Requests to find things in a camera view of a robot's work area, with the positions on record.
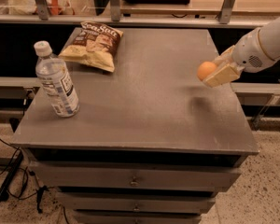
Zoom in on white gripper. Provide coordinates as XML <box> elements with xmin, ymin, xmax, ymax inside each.
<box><xmin>203</xmin><ymin>28</ymin><xmax>275</xmax><ymax>88</ymax></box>

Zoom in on orange fruit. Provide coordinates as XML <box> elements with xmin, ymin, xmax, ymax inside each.
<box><xmin>197</xmin><ymin>62</ymin><xmax>217</xmax><ymax>80</ymax></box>

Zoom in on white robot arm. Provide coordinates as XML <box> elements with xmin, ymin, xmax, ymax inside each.
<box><xmin>202</xmin><ymin>17</ymin><xmax>280</xmax><ymax>87</ymax></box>

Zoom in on brown sea salt chip bag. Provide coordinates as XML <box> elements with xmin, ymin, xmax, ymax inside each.
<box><xmin>59</xmin><ymin>21</ymin><xmax>123</xmax><ymax>73</ymax></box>

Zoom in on orange white bag on shelf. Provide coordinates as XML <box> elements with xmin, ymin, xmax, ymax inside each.
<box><xmin>9</xmin><ymin>0</ymin><xmax>75</xmax><ymax>15</ymax></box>

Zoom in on grey drawer cabinet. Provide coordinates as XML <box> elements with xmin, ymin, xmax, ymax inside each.
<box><xmin>10</xmin><ymin>27</ymin><xmax>260</xmax><ymax>224</ymax></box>

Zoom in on clear plastic water bottle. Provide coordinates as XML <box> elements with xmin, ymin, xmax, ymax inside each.
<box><xmin>34</xmin><ymin>41</ymin><xmax>79</xmax><ymax>118</ymax></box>

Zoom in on top grey drawer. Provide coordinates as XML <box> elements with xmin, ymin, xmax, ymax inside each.
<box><xmin>30</xmin><ymin>161</ymin><xmax>240</xmax><ymax>192</ymax></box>

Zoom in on grey drawer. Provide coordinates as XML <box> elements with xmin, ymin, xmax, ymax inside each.
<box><xmin>57</xmin><ymin>192</ymin><xmax>215</xmax><ymax>214</ymax></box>
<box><xmin>73</xmin><ymin>211</ymin><xmax>201</xmax><ymax>224</ymax></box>
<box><xmin>30</xmin><ymin>161</ymin><xmax>240</xmax><ymax>192</ymax></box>

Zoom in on middle grey drawer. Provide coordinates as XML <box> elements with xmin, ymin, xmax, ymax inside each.
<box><xmin>57</xmin><ymin>192</ymin><xmax>215</xmax><ymax>214</ymax></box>

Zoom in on bottom grey drawer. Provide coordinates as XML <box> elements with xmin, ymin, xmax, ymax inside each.
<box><xmin>73</xmin><ymin>211</ymin><xmax>201</xmax><ymax>224</ymax></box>

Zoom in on metal shelf rail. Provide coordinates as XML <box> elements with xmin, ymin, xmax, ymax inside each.
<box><xmin>0</xmin><ymin>0</ymin><xmax>280</xmax><ymax>28</ymax></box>

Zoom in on black floor cables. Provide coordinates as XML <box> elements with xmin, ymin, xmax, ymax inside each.
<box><xmin>0</xmin><ymin>124</ymin><xmax>38</xmax><ymax>202</ymax></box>

